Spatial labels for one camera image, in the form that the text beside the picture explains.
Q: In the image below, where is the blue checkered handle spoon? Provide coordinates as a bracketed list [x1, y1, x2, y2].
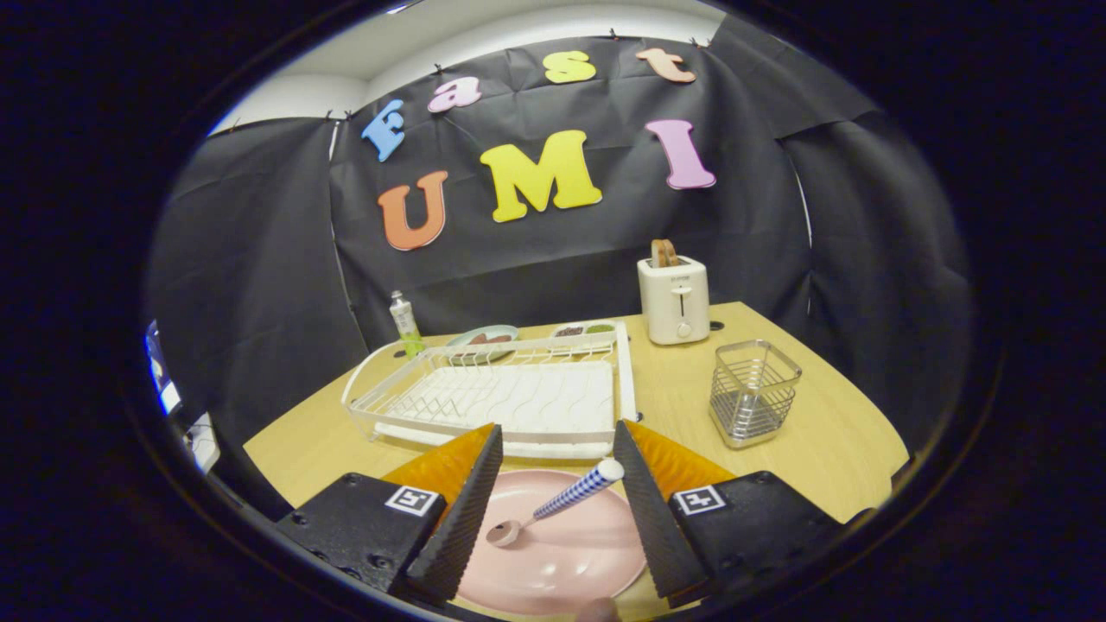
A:
[486, 458, 625, 549]

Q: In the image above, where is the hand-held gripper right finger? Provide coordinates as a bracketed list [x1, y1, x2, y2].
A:
[612, 419, 845, 610]

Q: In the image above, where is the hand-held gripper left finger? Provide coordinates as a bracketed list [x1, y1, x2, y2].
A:
[275, 422, 505, 606]

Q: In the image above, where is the white tray with food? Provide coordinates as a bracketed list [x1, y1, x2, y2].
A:
[550, 320, 619, 346]

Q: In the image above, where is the clear bottle green liquid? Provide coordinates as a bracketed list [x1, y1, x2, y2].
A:
[389, 290, 426, 357]

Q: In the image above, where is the grey plate with food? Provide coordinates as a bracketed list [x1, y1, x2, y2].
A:
[445, 324, 520, 364]

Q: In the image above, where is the white blue object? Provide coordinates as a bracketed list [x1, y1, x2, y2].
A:
[145, 320, 184, 416]

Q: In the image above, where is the pink plate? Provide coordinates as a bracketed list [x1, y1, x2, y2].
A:
[456, 469, 649, 617]

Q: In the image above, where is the white dish rack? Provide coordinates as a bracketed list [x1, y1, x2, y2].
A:
[341, 321, 639, 460]

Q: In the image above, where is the metal wire basket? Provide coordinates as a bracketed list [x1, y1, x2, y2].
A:
[709, 340, 803, 450]

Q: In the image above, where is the cream toaster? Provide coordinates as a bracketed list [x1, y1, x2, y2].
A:
[637, 255, 711, 346]

